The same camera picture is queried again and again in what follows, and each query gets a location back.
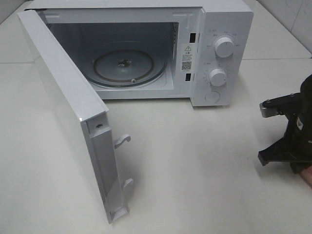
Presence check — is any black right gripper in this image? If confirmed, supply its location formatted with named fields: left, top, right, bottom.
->
left=257, top=92, right=312, bottom=174

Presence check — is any pink round plate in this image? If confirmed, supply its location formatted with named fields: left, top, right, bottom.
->
left=300, top=166, right=312, bottom=187

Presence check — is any white round door button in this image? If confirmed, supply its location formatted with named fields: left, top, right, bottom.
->
left=205, top=91, right=220, bottom=103

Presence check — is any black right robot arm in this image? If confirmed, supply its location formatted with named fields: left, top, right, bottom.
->
left=258, top=76, right=312, bottom=174

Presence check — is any white lower microwave knob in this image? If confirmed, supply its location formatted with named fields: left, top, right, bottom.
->
left=209, top=69, right=227, bottom=87

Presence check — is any white microwave knob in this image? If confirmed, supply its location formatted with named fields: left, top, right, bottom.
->
left=209, top=69, right=227, bottom=87
left=214, top=36, right=234, bottom=58

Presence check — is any white upper microwave knob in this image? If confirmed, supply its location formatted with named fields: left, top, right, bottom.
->
left=214, top=36, right=234, bottom=58

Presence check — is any white microwave oven body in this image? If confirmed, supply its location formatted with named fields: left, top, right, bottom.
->
left=23, top=0, right=254, bottom=107

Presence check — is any glass microwave turntable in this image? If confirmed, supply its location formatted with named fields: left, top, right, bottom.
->
left=81, top=41, right=167, bottom=88

